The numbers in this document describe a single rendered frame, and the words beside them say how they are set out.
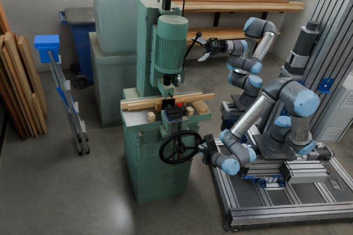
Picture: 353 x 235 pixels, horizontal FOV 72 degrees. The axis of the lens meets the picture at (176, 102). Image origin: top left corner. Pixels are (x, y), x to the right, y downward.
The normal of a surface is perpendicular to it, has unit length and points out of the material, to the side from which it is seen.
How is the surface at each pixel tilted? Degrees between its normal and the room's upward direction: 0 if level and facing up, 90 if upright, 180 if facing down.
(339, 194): 0
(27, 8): 90
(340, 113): 90
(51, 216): 0
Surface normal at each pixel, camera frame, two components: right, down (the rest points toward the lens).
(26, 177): 0.11, -0.80
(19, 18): 0.37, 0.58
